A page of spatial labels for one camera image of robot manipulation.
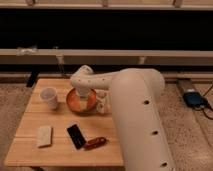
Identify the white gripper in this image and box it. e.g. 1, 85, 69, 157
96, 91, 109, 114

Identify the orange ceramic bowl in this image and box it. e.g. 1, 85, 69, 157
66, 88, 96, 113

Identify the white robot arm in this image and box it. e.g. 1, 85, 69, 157
70, 65, 176, 171

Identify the red brown pocket knife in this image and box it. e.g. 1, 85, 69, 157
84, 137, 107, 150

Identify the black smartphone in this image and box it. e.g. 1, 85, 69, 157
67, 124, 86, 149

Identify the white plastic cup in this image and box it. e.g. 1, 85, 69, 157
39, 87, 58, 110

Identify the wooden table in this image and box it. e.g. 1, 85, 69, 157
4, 79, 123, 167

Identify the white sponge block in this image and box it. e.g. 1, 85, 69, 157
37, 125, 52, 148

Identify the blue power box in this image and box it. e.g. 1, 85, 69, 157
183, 91, 207, 107

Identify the wooden wall rail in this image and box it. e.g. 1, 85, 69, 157
0, 48, 213, 66

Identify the black cable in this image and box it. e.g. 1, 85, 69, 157
199, 83, 213, 120

